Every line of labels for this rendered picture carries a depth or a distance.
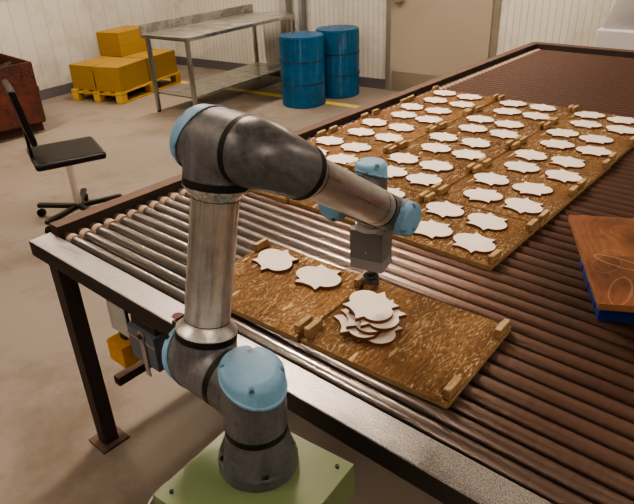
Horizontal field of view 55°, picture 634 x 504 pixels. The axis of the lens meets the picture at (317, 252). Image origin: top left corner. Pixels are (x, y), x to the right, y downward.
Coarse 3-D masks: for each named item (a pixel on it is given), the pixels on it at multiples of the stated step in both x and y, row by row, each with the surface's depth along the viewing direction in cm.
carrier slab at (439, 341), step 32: (384, 288) 173; (416, 320) 158; (448, 320) 158; (480, 320) 157; (352, 352) 148; (384, 352) 147; (416, 352) 147; (448, 352) 146; (480, 352) 146; (416, 384) 137
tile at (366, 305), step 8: (352, 296) 159; (360, 296) 159; (368, 296) 159; (376, 296) 159; (384, 296) 159; (344, 304) 156; (352, 304) 156; (360, 304) 156; (368, 304) 156; (376, 304) 156; (384, 304) 156; (392, 304) 155; (352, 312) 154; (360, 312) 153; (368, 312) 153; (376, 312) 152; (384, 312) 152; (392, 312) 152; (368, 320) 151; (376, 320) 150; (384, 320) 150
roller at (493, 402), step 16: (112, 224) 221; (144, 240) 209; (176, 256) 199; (480, 400) 135; (496, 400) 134; (512, 416) 130; (528, 416) 129; (544, 432) 126; (560, 432) 125; (576, 448) 122; (592, 448) 121; (608, 464) 119; (624, 464) 117
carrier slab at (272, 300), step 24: (240, 264) 188; (312, 264) 186; (240, 288) 176; (264, 288) 175; (288, 288) 175; (336, 288) 174; (360, 288) 174; (240, 312) 165; (264, 312) 164; (288, 312) 164; (312, 312) 163; (288, 336) 156
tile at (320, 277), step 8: (296, 272) 180; (304, 272) 180; (312, 272) 180; (320, 272) 180; (328, 272) 179; (336, 272) 179; (296, 280) 176; (304, 280) 176; (312, 280) 176; (320, 280) 176; (328, 280) 175; (336, 280) 175; (312, 288) 173; (320, 288) 174; (328, 288) 173
